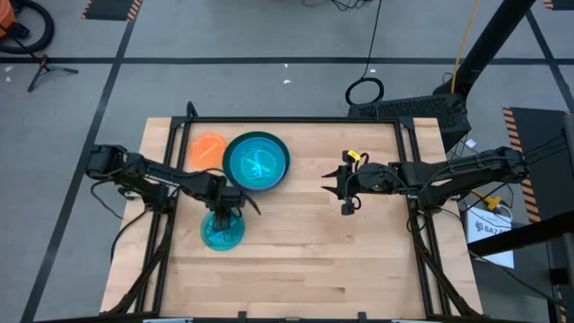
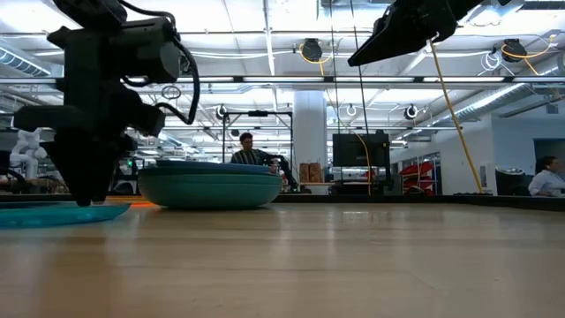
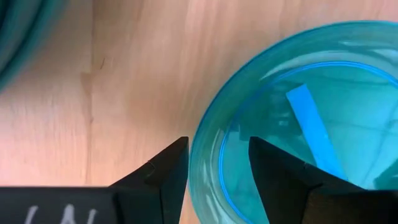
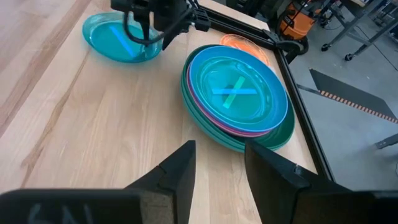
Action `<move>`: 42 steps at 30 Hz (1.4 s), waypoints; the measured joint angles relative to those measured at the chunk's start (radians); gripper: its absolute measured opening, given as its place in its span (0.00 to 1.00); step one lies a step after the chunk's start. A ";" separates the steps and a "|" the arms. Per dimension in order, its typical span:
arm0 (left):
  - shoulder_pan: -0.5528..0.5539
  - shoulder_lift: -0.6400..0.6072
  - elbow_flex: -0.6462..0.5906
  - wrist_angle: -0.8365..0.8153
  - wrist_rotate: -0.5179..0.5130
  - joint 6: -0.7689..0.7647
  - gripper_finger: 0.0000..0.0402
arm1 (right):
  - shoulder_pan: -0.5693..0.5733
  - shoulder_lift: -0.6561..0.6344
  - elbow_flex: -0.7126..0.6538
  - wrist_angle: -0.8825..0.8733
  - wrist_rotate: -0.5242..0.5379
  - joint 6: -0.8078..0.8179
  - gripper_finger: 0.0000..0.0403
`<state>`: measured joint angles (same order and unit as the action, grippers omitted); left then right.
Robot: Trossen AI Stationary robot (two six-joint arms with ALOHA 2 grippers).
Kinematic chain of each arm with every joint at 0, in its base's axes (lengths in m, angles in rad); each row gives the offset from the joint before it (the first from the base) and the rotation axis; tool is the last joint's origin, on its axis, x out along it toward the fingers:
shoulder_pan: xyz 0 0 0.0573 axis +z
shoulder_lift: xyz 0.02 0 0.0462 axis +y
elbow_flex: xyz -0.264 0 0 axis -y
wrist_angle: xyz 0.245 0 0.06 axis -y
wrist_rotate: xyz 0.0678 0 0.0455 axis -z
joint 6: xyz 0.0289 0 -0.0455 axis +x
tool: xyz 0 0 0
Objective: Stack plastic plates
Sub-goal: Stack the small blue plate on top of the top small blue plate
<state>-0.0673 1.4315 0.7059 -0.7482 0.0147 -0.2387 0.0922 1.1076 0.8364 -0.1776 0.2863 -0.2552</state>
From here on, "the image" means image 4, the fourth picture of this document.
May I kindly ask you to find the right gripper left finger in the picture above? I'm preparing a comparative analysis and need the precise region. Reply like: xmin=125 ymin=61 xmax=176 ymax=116
xmin=124 ymin=139 xmax=197 ymax=224

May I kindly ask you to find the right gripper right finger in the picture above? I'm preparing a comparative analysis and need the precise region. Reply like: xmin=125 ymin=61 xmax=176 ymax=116
xmin=244 ymin=139 xmax=374 ymax=224

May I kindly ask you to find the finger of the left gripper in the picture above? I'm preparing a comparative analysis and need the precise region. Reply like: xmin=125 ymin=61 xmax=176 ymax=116
xmin=160 ymin=21 xmax=188 ymax=51
xmin=141 ymin=14 xmax=152 ymax=47

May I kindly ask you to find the small teal translucent plate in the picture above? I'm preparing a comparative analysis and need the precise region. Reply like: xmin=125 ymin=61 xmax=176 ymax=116
xmin=81 ymin=11 xmax=164 ymax=64
xmin=198 ymin=55 xmax=275 ymax=124

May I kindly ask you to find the large dark green plate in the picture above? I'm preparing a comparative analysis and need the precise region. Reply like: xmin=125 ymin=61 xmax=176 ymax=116
xmin=181 ymin=44 xmax=296 ymax=151

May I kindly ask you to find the salmon pink plastic plate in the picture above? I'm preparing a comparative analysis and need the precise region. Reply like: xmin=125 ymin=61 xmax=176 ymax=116
xmin=186 ymin=67 xmax=273 ymax=139

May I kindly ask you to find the magenta plastic plate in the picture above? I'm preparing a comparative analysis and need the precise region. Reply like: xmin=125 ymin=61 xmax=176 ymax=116
xmin=185 ymin=62 xmax=275 ymax=136

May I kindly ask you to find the small orange translucent plate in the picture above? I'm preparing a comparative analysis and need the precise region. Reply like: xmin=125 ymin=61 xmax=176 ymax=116
xmin=220 ymin=33 xmax=272 ymax=67

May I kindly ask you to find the small green translucent plate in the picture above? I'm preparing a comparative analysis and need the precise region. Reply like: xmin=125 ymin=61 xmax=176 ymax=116
xmin=199 ymin=56 xmax=275 ymax=124

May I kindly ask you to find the blue plastic plate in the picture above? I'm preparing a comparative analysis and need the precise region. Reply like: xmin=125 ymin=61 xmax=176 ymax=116
xmin=188 ymin=45 xmax=290 ymax=134

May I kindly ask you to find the black hazard-striped floor mat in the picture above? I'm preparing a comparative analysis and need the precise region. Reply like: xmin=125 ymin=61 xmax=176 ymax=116
xmin=308 ymin=68 xmax=398 ymax=126

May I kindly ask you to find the orange shop vacuum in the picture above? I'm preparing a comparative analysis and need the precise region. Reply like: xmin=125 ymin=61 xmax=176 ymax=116
xmin=277 ymin=1 xmax=317 ymax=41

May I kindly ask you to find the metal cart with casters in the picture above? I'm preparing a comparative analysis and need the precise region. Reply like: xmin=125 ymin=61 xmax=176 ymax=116
xmin=320 ymin=0 xmax=398 ymax=62

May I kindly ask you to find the black aluminium table frame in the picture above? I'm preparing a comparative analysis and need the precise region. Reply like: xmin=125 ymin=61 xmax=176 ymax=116
xmin=194 ymin=4 xmax=337 ymax=183

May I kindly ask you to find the black vacuum hose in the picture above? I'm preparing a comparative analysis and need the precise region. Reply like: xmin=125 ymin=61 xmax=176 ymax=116
xmin=284 ymin=34 xmax=310 ymax=65

